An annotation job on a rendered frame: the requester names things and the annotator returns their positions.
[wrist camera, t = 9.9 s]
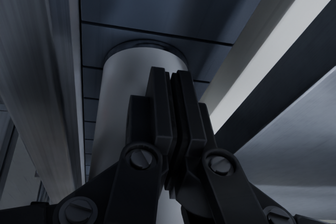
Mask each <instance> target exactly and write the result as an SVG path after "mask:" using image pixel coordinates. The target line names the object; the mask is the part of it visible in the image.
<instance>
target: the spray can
mask: <svg viewBox="0 0 336 224"><path fill-rule="evenodd" d="M151 67H159V68H165V72H169V76H170V79H171V76H172V73H177V71H178V70H182V71H189V65H188V62H187V60H186V58H185V56H184V55H183V54H182V53H181V52H180V51H179V50H178V49H176V48H174V47H173V46H171V45H169V44H166V43H163V42H159V41H154V40H133V41H128V42H125V43H122V44H119V45H117V46H116V47H114V48H113V49H112V50H110V51H109V52H108V54H107V55H106V57H105V59H104V62H103V73H102V80H101V88H100V95H99V103H98V110H97V117H96V125H95V132H94V139H93V147H92V154H91V161H90V169H89V176H88V181H90V180H91V179H93V178H94V177H96V176H97V175H99V174H100V173H102V172H103V171H104V170H106V169H107V168H109V167H110V166H112V165H113V164H115V163H116V162H118V161H119V159H120V155H121V152H122V150H123V148H124V147H125V143H126V123H127V114H128V107H129V101H130V96H131V95H136V96H145V95H146V90H147V85H148V80H149V75H150V70H151ZM181 206H182V205H181V204H180V203H178V202H177V201H176V199H170V196H169V190H165V188H164V185H163V188H162V191H161V194H160V197H159V200H158V206H157V215H156V224H184V221H183V217H182V213H181Z"/></svg>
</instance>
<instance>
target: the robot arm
mask: <svg viewBox="0 0 336 224"><path fill-rule="evenodd" d="M163 186H164V190H165V191H169V199H175V200H176V201H177V202H178V203H179V204H181V215H182V218H183V222H184V224H332V223H328V222H324V221H321V220H317V219H313V218H310V217H306V216H302V215H299V214H295V215H294V216H292V215H291V214H290V213H289V212H288V211H287V210H286V209H285V208H284V207H282V206H281V205H280V204H278V203H277V202H276V201H274V200H273V199H272V198H270V197H269V196H268V195H266V194H265V193H264V192H262V191H261V190H260V189H258V188H257V187H256V186H254V185H253V184H252V183H250V182H249V181H248V179H247V177H246V175H245V173H244V171H243V168H242V166H241V164H240V162H239V161H238V159H237V158H236V157H235V156H234V155H233V154H232V153H231V152H229V151H228V150H226V149H223V148H220V147H218V146H217V142H216V139H215V135H214V131H213V127H212V123H211V120H210V116H209V112H208V108H207V105H206V104H205V103H201V102H198V98H197V94H196V90H195V85H194V81H193V77H192V73H191V71H185V70H177V72H176V73H175V72H173V73H172V75H171V78H170V73H169V72H167V71H165V68H163V67H155V66H152V67H151V69H150V73H149V78H148V83H147V88H146V93H145V96H140V95H130V98H129V104H128V111H127V119H126V133H125V147H124V148H123V149H122V151H121V154H120V157H119V161H117V162H116V163H114V164H113V165H112V166H110V167H109V168H107V169H106V170H104V171H103V172H101V173H100V174H98V175H97V176H95V177H94V178H93V179H91V180H90V181H88V182H87V183H85V184H84V185H82V186H81V187H79V188H78V189H76V190H75V191H73V192H72V193H71V194H69V195H68V196H66V197H65V198H63V199H62V200H61V201H60V202H59V203H58V204H52V205H46V203H39V204H33V205H26V206H20V207H14V208H8V209H1V210H0V224H156V219H157V210H158V201H159V198H160V195H161V192H162V189H163Z"/></svg>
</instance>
